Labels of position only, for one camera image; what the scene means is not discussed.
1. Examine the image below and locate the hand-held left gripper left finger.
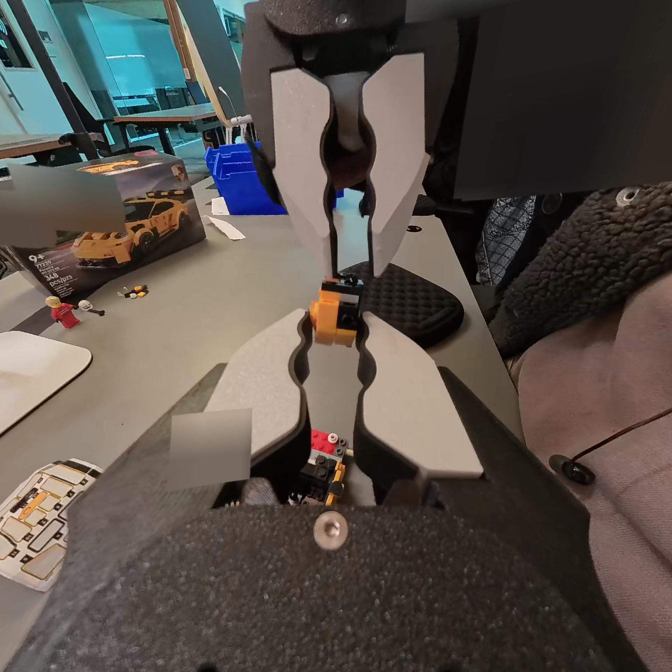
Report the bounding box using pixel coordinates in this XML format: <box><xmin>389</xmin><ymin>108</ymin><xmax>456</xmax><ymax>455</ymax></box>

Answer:
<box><xmin>204</xmin><ymin>309</ymin><xmax>312</xmax><ymax>467</ymax></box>

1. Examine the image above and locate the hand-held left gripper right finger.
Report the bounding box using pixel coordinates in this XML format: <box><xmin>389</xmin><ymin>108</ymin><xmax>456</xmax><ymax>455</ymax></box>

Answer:
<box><xmin>353</xmin><ymin>311</ymin><xmax>484</xmax><ymax>491</ymax></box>

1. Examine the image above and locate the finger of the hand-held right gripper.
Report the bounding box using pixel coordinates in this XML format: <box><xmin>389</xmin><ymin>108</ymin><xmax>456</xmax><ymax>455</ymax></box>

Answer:
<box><xmin>269</xmin><ymin>67</ymin><xmax>338</xmax><ymax>279</ymax></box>
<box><xmin>361</xmin><ymin>51</ymin><xmax>432</xmax><ymax>278</ymax></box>

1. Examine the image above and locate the yellow lego car body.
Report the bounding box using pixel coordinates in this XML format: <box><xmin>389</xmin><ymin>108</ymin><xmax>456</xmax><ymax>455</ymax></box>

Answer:
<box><xmin>288</xmin><ymin>428</ymin><xmax>354</xmax><ymax>506</ymax></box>

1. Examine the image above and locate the yellow lego bumper section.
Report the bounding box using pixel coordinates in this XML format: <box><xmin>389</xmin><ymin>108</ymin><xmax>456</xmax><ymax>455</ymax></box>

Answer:
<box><xmin>308</xmin><ymin>272</ymin><xmax>366</xmax><ymax>349</ymax></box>

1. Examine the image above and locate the lego set box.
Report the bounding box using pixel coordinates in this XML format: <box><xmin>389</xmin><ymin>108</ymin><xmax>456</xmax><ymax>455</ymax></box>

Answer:
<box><xmin>9</xmin><ymin>151</ymin><xmax>207</xmax><ymax>298</ymax></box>

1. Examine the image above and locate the red lego minifigure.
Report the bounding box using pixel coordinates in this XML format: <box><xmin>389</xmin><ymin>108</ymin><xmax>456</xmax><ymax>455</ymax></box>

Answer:
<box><xmin>44</xmin><ymin>295</ymin><xmax>81</xmax><ymax>330</ymax></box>

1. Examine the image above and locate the lego sticker sheet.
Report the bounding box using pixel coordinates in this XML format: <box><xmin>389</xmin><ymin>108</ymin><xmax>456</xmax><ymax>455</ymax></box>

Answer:
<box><xmin>0</xmin><ymin>458</ymin><xmax>104</xmax><ymax>594</ymax></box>

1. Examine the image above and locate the stack of blue bins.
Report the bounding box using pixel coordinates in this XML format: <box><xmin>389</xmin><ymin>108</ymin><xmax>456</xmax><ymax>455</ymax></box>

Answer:
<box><xmin>204</xmin><ymin>142</ymin><xmax>344</xmax><ymax>216</ymax></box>

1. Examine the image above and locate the black mesh wrist rest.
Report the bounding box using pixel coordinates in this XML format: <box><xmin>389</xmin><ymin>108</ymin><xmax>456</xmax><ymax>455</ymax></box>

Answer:
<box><xmin>341</xmin><ymin>261</ymin><xmax>466</xmax><ymax>349</ymax></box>

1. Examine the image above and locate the white paper strip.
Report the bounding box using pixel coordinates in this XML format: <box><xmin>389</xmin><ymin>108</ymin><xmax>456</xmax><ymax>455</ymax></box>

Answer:
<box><xmin>202</xmin><ymin>214</ymin><xmax>247</xmax><ymax>242</ymax></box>

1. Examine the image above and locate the grey office desk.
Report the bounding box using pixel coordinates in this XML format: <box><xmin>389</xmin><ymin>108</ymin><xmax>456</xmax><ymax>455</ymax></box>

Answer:
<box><xmin>112</xmin><ymin>102</ymin><xmax>247</xmax><ymax>156</ymax></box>

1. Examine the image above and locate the dark fleece jacket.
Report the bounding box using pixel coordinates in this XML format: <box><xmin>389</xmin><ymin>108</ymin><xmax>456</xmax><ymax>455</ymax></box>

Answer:
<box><xmin>488</xmin><ymin>184</ymin><xmax>672</xmax><ymax>359</ymax></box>

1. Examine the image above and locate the black office chair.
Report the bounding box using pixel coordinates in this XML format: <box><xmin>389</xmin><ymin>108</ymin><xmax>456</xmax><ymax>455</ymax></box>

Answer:
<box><xmin>61</xmin><ymin>80</ymin><xmax>114</xmax><ymax>159</ymax></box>

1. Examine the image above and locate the white book stand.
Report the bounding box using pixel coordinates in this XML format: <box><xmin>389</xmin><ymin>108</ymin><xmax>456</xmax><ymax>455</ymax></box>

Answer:
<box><xmin>0</xmin><ymin>330</ymin><xmax>93</xmax><ymax>438</ymax></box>

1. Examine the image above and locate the black earbud cable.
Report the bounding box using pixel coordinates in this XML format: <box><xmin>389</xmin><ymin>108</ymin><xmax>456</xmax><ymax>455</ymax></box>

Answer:
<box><xmin>548</xmin><ymin>406</ymin><xmax>672</xmax><ymax>486</ymax></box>

